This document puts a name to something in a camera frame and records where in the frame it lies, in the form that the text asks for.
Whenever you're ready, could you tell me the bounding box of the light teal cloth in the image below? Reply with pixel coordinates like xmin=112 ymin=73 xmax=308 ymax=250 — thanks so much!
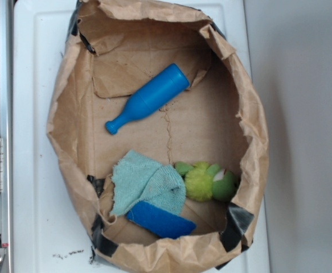
xmin=110 ymin=150 xmax=186 ymax=216

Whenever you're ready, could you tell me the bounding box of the green plush toy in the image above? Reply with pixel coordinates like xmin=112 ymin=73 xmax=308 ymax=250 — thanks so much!
xmin=175 ymin=162 xmax=240 ymax=202

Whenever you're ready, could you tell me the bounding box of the blue sponge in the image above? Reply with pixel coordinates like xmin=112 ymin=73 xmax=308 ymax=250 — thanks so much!
xmin=126 ymin=201 xmax=196 ymax=239

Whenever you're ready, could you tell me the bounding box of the brown paper bag box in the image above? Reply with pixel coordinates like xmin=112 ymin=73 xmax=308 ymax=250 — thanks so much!
xmin=47 ymin=1 xmax=269 ymax=272

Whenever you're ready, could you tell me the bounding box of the aluminium rail frame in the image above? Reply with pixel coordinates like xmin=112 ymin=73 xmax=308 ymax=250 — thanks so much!
xmin=0 ymin=1 xmax=14 ymax=272

